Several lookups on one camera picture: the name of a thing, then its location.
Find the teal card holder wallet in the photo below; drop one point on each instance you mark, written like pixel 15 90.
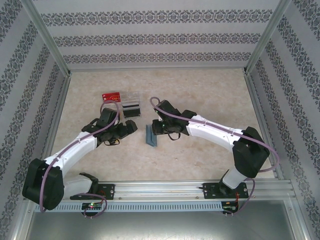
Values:
pixel 151 140

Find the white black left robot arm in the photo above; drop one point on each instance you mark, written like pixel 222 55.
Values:
pixel 75 150

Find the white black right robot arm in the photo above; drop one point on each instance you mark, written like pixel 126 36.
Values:
pixel 212 133

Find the black VIP card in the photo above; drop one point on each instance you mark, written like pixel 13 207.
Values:
pixel 130 106
pixel 131 113

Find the clear acrylic card stand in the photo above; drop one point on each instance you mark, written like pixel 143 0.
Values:
pixel 131 96

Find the red VIP card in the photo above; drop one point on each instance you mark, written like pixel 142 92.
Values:
pixel 111 97

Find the left circuit board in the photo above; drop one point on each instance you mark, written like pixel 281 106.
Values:
pixel 92 206

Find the circuit board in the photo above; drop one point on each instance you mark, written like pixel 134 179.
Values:
pixel 92 206
pixel 231 208

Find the grey metal shelf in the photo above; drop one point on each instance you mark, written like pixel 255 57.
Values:
pixel 160 227

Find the right circuit board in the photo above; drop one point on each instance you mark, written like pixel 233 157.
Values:
pixel 231 208

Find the aluminium side rail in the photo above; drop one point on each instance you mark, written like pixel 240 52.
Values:
pixel 255 100
pixel 53 125

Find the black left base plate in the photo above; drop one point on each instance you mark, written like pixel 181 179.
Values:
pixel 107 191

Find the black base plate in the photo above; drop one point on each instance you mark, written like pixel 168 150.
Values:
pixel 210 191
pixel 107 191

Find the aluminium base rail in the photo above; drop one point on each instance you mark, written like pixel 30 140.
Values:
pixel 160 190

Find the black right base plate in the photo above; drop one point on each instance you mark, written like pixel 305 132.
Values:
pixel 210 191

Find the aluminium frame post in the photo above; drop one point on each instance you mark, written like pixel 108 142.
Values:
pixel 266 37
pixel 48 37

